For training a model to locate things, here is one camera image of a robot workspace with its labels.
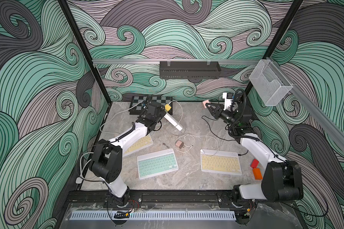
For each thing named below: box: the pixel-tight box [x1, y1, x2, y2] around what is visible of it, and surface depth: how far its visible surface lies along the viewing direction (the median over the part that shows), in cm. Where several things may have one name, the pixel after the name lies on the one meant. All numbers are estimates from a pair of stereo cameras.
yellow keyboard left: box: [122, 134, 154, 157], surface depth 96 cm
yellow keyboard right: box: [200, 148, 243, 176], surface depth 88 cm
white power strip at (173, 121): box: [163, 112, 183, 132], surface depth 91 cm
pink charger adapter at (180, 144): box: [175, 139, 185, 149], surface depth 95 cm
